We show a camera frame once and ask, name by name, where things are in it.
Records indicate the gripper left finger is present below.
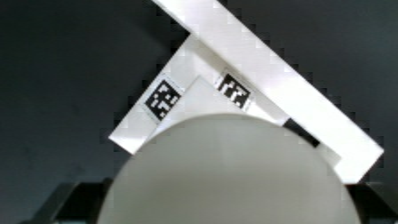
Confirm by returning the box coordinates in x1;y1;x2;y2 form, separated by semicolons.
20;178;114;224

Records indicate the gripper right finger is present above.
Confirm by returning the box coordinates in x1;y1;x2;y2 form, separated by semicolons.
347;182;398;224

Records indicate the white right wall rail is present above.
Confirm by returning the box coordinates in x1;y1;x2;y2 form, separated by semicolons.
153;0;384;184

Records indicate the white lamp bulb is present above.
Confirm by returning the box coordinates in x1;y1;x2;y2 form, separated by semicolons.
98;114;361;224

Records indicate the white lamp base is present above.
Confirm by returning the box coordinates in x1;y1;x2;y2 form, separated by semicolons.
109;36;342;166

